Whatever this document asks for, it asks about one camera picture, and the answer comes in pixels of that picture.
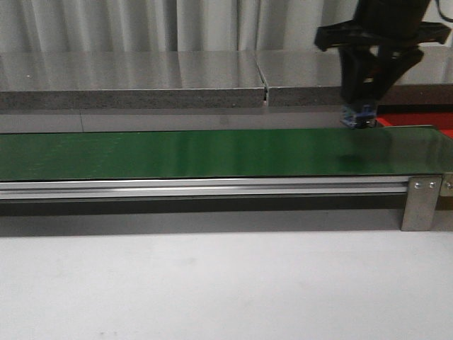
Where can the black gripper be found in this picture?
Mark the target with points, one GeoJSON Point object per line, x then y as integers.
{"type": "Point", "coordinates": [395, 27]}

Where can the yellow mushroom push button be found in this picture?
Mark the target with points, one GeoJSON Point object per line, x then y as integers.
{"type": "Point", "coordinates": [359, 115]}

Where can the red plastic tray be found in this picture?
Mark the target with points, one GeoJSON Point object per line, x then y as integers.
{"type": "Point", "coordinates": [442, 121]}

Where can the green conveyor belt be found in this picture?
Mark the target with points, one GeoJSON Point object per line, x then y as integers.
{"type": "Point", "coordinates": [224, 154]}

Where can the steel conveyor end plate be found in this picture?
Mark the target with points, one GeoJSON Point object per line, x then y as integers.
{"type": "Point", "coordinates": [446, 188]}

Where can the grey granite counter slab left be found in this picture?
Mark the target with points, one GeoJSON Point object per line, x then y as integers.
{"type": "Point", "coordinates": [130, 80]}

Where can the white pleated curtain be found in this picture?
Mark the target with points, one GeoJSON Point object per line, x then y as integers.
{"type": "Point", "coordinates": [158, 26]}

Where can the steel conveyor support bracket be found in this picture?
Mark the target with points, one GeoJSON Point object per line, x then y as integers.
{"type": "Point", "coordinates": [422, 196]}

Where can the aluminium conveyor frame rail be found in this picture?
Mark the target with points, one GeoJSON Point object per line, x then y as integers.
{"type": "Point", "coordinates": [17, 191]}

